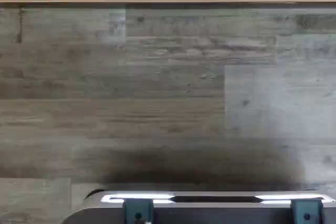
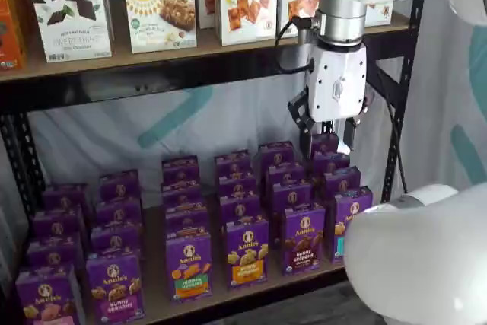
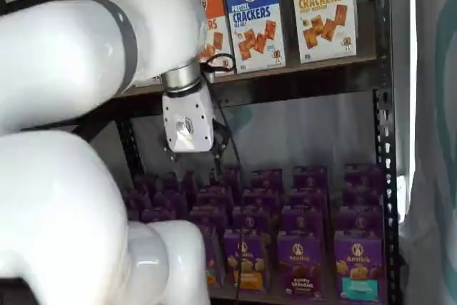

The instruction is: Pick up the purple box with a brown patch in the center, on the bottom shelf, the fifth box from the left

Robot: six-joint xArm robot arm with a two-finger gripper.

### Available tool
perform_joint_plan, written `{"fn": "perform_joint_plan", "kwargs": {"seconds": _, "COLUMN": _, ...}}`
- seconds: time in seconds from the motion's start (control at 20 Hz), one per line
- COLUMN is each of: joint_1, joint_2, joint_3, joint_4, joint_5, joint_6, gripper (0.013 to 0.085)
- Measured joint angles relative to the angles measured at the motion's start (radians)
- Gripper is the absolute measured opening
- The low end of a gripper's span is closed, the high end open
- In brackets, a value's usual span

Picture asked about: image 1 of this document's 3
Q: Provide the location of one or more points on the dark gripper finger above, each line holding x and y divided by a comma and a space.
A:
305, 211
137, 209

